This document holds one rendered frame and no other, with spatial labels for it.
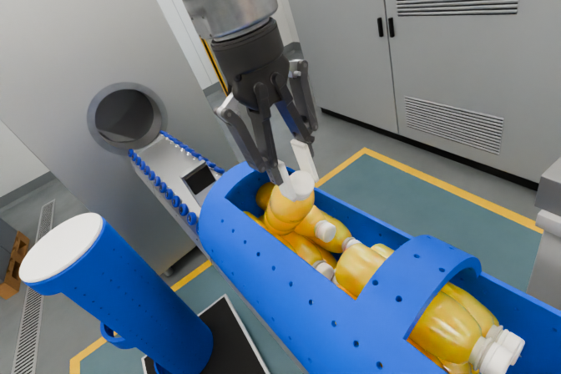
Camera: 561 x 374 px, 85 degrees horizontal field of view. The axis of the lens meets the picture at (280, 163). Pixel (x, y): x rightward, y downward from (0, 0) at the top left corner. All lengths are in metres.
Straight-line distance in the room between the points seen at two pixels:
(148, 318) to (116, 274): 0.25
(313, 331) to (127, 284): 0.92
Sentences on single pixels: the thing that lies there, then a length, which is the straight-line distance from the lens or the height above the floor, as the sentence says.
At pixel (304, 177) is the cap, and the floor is 1.32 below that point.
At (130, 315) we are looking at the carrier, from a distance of 1.36.
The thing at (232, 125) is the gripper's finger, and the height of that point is 1.45.
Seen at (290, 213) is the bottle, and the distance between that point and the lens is 0.48.
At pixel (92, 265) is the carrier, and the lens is 1.20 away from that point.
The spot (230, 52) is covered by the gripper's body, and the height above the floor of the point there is 1.52.
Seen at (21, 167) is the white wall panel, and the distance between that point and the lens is 5.19.
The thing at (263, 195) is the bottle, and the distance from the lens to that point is 0.73.
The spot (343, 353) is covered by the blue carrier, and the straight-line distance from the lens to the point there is 0.44.
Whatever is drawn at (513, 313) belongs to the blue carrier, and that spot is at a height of 1.06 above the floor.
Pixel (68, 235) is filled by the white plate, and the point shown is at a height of 1.04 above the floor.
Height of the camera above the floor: 1.59
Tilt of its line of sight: 34 degrees down
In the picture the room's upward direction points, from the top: 22 degrees counter-clockwise
